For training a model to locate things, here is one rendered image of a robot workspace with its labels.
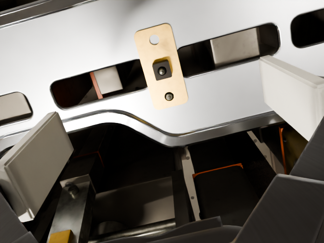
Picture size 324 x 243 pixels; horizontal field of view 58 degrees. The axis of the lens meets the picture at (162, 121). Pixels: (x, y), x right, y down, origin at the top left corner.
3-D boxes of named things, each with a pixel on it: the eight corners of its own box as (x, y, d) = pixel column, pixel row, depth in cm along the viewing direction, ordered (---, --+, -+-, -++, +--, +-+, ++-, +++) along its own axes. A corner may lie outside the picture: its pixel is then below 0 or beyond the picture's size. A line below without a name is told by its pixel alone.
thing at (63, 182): (118, 101, 63) (88, 174, 36) (122, 114, 64) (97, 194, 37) (101, 106, 63) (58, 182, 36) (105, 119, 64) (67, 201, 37)
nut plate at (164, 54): (188, 101, 32) (190, 105, 30) (155, 110, 32) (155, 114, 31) (169, 22, 29) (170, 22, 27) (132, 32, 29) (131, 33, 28)
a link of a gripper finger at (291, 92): (316, 87, 11) (335, 82, 11) (257, 57, 18) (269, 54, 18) (320, 154, 12) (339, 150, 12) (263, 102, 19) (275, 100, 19)
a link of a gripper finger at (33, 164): (34, 221, 13) (19, 224, 13) (74, 150, 20) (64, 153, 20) (5, 165, 12) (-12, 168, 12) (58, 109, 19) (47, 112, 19)
